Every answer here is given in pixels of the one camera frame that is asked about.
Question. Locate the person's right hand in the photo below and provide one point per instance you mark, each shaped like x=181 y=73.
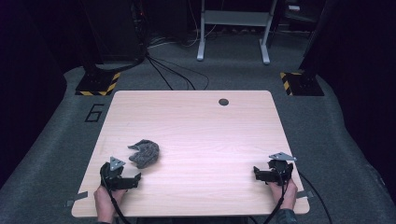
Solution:
x=288 y=197

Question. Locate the grey fleecy cloth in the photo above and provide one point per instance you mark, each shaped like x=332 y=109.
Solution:
x=144 y=154

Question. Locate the white desk frame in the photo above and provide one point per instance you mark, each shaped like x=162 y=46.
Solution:
x=236 y=18

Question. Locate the person's left hand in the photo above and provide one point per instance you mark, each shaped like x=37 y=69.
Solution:
x=104 y=203

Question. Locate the striped black stand base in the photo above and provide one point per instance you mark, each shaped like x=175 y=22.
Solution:
x=93 y=84
x=306 y=84

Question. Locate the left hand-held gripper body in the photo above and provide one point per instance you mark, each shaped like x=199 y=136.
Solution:
x=110 y=177

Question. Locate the dark round table grommet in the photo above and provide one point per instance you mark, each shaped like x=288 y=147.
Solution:
x=223 y=102

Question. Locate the black cabinet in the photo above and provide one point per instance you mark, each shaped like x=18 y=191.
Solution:
x=115 y=31

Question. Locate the grey tape piece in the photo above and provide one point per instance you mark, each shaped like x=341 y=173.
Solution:
x=77 y=197
x=303 y=194

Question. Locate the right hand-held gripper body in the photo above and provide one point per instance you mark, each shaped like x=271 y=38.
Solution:
x=280 y=172

